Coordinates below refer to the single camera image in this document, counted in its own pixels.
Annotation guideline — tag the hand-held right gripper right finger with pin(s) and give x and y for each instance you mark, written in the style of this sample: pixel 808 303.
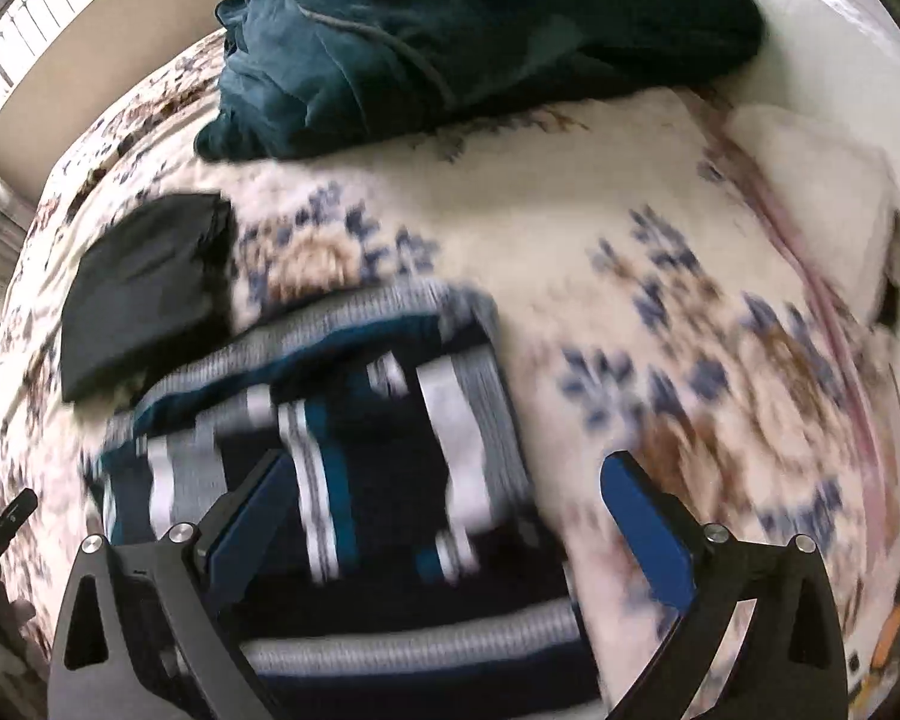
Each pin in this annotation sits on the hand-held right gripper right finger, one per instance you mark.
pixel 645 532

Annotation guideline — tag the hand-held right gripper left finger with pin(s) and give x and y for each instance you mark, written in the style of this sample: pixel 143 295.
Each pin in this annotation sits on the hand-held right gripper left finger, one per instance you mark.
pixel 247 532

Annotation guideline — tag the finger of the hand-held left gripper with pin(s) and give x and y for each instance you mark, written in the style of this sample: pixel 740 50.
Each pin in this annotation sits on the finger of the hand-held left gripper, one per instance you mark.
pixel 4 529

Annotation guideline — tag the striped knit sweater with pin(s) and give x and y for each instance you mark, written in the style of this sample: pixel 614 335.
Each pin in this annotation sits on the striped knit sweater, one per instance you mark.
pixel 390 405

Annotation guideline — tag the pink quilt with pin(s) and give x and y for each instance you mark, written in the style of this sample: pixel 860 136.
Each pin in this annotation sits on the pink quilt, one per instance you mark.
pixel 866 457

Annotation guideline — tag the black folded garment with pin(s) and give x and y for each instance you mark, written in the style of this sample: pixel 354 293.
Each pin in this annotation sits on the black folded garment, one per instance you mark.
pixel 142 292

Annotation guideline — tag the orange and black object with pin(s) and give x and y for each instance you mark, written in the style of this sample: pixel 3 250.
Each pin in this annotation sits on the orange and black object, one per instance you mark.
pixel 889 637

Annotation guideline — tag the floral bed sheet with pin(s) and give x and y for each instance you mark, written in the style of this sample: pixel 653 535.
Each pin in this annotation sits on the floral bed sheet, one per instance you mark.
pixel 570 240

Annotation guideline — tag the beige folded cloth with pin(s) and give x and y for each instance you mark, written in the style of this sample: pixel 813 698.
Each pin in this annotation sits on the beige folded cloth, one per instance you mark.
pixel 810 187

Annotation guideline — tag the barred window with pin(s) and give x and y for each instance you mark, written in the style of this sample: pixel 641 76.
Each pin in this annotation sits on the barred window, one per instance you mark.
pixel 37 22

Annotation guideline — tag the teal plush blanket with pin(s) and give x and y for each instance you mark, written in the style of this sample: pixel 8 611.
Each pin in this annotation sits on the teal plush blanket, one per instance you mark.
pixel 457 37

